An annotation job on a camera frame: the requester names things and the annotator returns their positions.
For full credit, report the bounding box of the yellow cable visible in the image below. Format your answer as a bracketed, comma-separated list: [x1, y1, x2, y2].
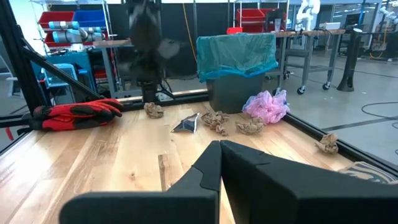
[182, 2, 198, 63]

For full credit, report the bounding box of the black floor cable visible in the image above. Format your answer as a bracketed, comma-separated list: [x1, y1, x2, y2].
[360, 101, 398, 130]

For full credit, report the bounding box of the red black work glove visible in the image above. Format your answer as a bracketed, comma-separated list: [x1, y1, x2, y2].
[29, 98, 124, 132]

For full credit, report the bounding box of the blue storage bin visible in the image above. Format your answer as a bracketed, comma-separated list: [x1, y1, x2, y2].
[73, 10, 107, 28]

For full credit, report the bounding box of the pink plastic bag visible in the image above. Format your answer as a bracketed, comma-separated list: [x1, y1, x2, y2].
[241, 89, 291, 125]

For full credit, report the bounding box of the white box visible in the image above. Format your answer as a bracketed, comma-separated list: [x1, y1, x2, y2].
[318, 22, 341, 31]

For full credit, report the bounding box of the black pedestal stand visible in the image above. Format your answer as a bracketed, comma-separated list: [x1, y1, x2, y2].
[336, 27, 364, 93]

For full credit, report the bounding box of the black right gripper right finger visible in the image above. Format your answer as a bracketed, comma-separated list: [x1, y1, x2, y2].
[220, 139, 398, 224]

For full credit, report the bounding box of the brown printed paper bag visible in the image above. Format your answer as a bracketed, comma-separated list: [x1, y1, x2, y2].
[337, 161, 398, 185]

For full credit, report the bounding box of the black room divider panel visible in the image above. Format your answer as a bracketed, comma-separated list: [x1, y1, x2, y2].
[107, 2, 234, 78]

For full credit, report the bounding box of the brown paper ball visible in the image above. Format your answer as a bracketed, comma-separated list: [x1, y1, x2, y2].
[234, 116, 265, 136]
[314, 133, 340, 154]
[143, 101, 165, 119]
[200, 110, 230, 137]

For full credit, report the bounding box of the red storage bin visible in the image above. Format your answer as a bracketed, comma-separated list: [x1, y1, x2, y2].
[236, 7, 287, 34]
[38, 11, 76, 30]
[44, 30, 109, 48]

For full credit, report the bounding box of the blue metal cart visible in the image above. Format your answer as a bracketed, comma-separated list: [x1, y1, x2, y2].
[30, 50, 98, 100]

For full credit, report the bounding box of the teal trash bag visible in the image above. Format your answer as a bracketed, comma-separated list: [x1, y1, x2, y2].
[195, 32, 279, 83]

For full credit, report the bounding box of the black aluminium table frame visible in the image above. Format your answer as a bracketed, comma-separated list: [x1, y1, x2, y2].
[0, 0, 398, 178]

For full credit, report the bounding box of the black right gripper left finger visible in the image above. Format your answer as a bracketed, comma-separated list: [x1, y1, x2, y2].
[58, 139, 222, 224]

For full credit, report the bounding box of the silver foil wrapper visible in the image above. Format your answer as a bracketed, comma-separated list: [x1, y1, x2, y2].
[170, 112, 201, 134]

